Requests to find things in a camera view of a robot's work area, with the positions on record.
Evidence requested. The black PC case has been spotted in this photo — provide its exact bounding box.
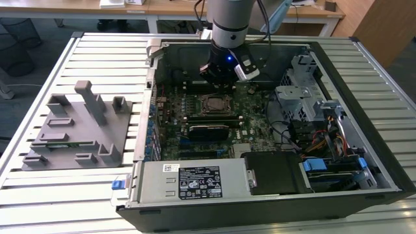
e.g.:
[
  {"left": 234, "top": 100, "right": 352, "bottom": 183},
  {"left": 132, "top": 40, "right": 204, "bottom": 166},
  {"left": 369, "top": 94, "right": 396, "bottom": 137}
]
[{"left": 114, "top": 38, "right": 416, "bottom": 234}]

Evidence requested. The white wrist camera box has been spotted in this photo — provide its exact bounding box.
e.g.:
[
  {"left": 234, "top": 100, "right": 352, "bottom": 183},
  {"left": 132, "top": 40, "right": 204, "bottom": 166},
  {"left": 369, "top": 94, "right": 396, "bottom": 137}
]
[{"left": 226, "top": 47, "right": 261, "bottom": 82}]

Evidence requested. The black wire waste bin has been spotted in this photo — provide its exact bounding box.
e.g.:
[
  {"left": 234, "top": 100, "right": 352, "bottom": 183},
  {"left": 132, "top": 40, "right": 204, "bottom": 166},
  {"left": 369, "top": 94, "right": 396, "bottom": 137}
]
[
  {"left": 0, "top": 45, "right": 36, "bottom": 78},
  {"left": 0, "top": 17, "right": 42, "bottom": 49}
]

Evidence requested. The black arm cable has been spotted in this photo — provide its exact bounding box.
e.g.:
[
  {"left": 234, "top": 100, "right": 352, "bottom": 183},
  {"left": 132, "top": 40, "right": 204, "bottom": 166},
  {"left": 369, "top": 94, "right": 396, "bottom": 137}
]
[{"left": 256, "top": 0, "right": 273, "bottom": 71}]

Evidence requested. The black graphics card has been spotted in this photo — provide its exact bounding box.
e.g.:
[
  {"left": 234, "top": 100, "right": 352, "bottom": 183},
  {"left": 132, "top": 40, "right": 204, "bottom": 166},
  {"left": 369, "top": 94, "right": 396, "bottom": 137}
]
[{"left": 186, "top": 124, "right": 230, "bottom": 142}]

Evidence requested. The metal socket cover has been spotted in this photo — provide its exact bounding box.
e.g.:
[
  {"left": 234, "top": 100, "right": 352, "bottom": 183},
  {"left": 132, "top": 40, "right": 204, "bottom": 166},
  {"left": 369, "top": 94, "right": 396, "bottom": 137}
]
[{"left": 200, "top": 94, "right": 234, "bottom": 116}]

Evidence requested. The silver CPU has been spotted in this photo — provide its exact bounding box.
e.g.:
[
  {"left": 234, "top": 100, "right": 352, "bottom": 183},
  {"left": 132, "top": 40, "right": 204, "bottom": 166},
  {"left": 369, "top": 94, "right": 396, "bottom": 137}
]
[{"left": 208, "top": 97, "right": 228, "bottom": 110}]

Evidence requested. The black installed RAM stick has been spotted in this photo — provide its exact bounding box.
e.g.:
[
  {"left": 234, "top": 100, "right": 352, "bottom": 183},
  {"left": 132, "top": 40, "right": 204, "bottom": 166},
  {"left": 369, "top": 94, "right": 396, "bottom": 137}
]
[{"left": 186, "top": 120, "right": 244, "bottom": 128}]

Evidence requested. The silver power supply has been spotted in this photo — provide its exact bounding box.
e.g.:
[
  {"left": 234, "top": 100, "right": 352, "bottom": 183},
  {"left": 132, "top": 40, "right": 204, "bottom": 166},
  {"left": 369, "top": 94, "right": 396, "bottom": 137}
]
[{"left": 128, "top": 158, "right": 253, "bottom": 204}]

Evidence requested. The black plastic shroud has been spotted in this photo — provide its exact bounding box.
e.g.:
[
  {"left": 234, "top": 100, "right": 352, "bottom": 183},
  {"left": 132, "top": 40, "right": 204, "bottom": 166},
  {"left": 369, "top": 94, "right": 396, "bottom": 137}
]
[{"left": 242, "top": 151, "right": 313, "bottom": 196}]

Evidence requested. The black disk drive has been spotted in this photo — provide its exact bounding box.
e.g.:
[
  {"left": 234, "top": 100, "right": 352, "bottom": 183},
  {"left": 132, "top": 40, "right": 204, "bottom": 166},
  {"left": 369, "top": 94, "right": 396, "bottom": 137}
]
[{"left": 306, "top": 172, "right": 361, "bottom": 193}]

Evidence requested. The grey parts rack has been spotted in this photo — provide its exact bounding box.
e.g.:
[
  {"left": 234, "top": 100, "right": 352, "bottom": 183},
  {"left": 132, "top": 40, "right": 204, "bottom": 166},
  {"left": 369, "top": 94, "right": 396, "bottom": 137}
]
[{"left": 21, "top": 80, "right": 134, "bottom": 172}]

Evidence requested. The green RAM stick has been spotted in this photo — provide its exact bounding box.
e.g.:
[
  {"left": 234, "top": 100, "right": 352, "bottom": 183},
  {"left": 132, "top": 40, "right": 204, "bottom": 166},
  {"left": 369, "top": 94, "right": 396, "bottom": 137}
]
[{"left": 48, "top": 142, "right": 96, "bottom": 149}]

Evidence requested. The green motherboard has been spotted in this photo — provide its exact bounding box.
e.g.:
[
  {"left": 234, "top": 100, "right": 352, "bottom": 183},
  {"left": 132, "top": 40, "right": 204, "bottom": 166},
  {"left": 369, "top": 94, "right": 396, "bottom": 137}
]
[{"left": 152, "top": 82, "right": 277, "bottom": 162}]

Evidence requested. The silver heat sink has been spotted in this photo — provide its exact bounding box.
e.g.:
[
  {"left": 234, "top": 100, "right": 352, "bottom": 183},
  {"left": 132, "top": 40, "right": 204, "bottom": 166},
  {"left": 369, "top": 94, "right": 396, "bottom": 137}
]
[{"left": 232, "top": 143, "right": 253, "bottom": 157}]

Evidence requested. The wooden cabinet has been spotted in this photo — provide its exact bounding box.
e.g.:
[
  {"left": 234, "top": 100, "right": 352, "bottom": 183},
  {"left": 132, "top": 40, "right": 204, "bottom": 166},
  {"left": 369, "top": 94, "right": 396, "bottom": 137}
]
[{"left": 352, "top": 0, "right": 416, "bottom": 70}]

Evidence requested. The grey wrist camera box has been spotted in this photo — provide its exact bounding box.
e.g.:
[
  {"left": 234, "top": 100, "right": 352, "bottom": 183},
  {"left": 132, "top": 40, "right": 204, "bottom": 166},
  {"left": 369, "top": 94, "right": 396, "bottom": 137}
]
[{"left": 197, "top": 28, "right": 213, "bottom": 41}]

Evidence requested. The blue disk carrier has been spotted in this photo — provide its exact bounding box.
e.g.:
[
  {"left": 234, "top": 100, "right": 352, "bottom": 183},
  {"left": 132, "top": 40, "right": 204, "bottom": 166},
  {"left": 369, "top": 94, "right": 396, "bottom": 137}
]
[{"left": 300, "top": 157, "right": 328, "bottom": 174}]

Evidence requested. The silver metal drive cage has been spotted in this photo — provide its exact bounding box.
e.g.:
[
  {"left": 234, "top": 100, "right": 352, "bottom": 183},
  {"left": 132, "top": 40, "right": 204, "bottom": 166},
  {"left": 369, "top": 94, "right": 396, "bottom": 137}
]
[{"left": 273, "top": 54, "right": 329, "bottom": 123}]

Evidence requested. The white stand foot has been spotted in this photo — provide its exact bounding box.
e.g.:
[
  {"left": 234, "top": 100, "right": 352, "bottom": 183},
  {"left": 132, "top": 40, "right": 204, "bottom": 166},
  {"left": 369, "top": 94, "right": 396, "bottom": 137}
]
[{"left": 0, "top": 80, "right": 16, "bottom": 100}]

